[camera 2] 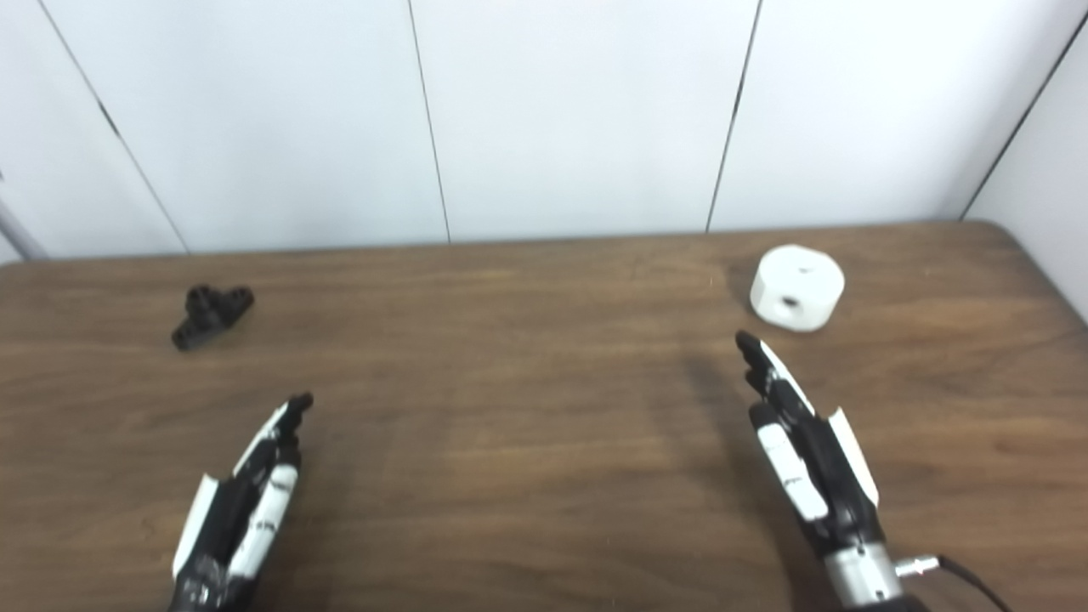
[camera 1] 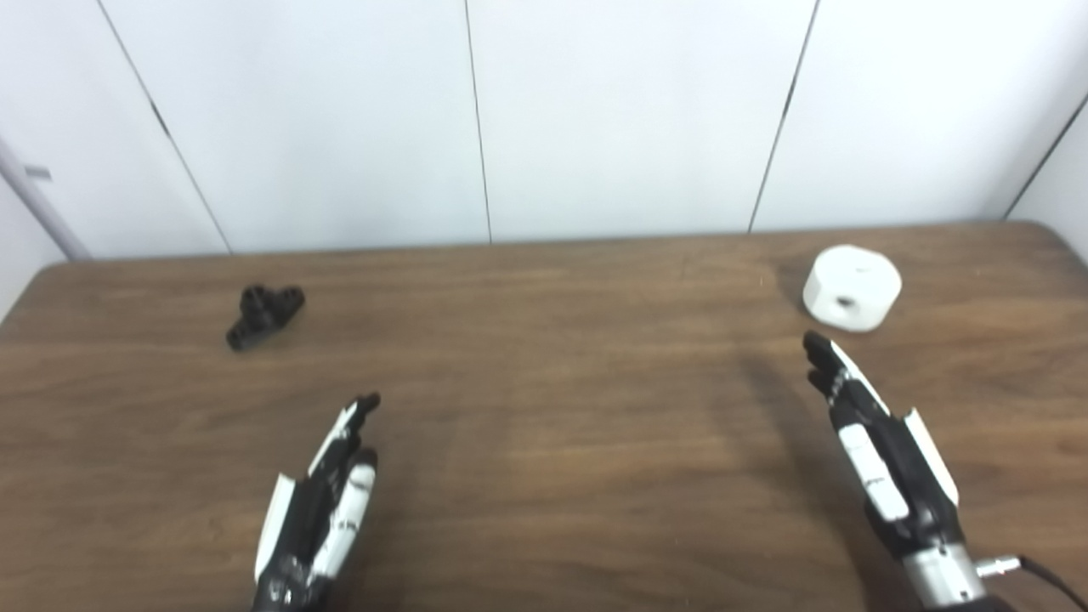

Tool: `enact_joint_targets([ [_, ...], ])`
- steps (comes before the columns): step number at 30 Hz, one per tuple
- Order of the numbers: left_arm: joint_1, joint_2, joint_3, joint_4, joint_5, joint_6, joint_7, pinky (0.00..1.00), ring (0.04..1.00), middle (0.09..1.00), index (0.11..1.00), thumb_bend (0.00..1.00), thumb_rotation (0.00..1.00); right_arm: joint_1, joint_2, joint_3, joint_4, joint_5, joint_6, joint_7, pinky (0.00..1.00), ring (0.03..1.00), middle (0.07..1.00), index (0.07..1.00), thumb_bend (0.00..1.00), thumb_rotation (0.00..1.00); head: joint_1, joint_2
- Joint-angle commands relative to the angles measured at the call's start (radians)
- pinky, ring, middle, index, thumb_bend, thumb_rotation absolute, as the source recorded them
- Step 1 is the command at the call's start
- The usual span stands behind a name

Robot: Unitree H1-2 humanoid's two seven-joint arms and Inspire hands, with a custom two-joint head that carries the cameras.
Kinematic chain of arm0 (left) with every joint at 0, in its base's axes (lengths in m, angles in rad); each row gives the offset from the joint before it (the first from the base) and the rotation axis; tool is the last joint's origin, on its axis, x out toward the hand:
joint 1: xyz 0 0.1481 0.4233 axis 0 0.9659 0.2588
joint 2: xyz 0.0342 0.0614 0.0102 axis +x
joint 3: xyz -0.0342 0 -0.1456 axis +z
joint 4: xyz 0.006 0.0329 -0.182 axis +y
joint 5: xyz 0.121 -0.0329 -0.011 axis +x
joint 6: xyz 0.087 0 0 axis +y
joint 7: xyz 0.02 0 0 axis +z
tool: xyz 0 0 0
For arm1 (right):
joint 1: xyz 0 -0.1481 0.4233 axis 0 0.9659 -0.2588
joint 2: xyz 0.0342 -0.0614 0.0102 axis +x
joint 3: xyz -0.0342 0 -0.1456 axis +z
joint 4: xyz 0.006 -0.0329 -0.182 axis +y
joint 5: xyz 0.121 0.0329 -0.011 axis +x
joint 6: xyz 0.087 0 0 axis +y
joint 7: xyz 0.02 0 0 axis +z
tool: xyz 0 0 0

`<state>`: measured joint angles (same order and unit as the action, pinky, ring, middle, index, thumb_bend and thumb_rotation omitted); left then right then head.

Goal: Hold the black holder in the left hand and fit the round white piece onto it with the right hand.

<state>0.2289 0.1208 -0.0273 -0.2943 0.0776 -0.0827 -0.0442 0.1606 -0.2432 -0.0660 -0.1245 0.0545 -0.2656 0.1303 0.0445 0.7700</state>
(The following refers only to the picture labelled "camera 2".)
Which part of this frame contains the gray wall pole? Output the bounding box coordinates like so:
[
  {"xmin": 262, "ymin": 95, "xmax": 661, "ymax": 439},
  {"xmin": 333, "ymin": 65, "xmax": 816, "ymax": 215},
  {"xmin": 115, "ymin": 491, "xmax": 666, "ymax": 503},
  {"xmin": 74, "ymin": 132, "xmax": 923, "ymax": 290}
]
[{"xmin": 0, "ymin": 197, "xmax": 48, "ymax": 261}]

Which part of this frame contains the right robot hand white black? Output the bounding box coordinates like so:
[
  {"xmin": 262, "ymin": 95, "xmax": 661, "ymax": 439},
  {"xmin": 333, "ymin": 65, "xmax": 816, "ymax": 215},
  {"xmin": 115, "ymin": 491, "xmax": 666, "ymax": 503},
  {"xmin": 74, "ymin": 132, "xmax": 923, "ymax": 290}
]
[{"xmin": 735, "ymin": 330, "xmax": 904, "ymax": 607}]

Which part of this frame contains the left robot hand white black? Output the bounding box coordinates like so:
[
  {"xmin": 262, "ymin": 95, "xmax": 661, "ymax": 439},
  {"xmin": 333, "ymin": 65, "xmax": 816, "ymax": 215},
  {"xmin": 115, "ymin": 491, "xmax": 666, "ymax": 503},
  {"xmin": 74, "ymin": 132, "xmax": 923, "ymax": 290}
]
[{"xmin": 168, "ymin": 392, "xmax": 315, "ymax": 612}]

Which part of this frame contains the black plastic holder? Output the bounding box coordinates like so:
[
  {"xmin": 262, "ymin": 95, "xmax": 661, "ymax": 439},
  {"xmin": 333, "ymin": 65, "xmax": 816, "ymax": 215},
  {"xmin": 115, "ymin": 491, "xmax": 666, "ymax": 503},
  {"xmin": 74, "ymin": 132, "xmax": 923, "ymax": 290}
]
[{"xmin": 171, "ymin": 285, "xmax": 255, "ymax": 352}]

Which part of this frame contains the round white plastic piece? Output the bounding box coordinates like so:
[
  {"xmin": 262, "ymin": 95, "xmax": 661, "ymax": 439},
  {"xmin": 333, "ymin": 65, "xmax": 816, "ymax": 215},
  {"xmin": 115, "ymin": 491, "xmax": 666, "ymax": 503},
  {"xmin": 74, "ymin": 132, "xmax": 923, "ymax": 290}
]
[{"xmin": 749, "ymin": 245, "xmax": 847, "ymax": 332}]

